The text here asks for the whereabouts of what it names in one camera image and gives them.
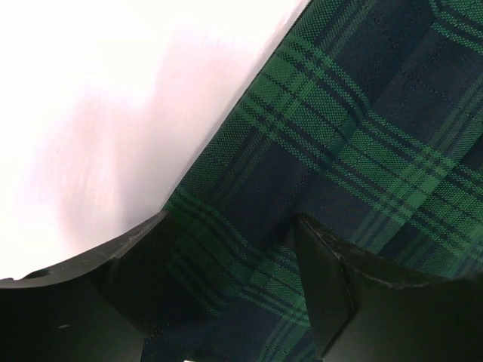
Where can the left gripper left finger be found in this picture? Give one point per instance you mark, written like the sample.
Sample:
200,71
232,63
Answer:
100,305

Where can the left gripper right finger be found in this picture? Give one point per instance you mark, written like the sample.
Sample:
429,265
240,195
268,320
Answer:
362,307

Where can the green plaid skirt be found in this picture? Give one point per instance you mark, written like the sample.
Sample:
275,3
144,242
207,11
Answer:
368,117

